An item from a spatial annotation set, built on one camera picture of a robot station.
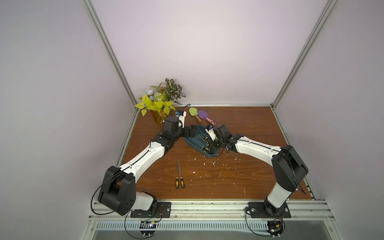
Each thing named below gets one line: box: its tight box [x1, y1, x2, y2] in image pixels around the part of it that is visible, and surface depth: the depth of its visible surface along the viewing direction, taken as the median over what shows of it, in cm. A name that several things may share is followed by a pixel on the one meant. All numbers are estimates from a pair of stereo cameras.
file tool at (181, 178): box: [177, 160, 185, 189], surface depth 83 cm
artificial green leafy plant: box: [134, 78, 186, 117], surface depth 96 cm
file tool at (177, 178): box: [175, 160, 179, 189], surface depth 83 cm
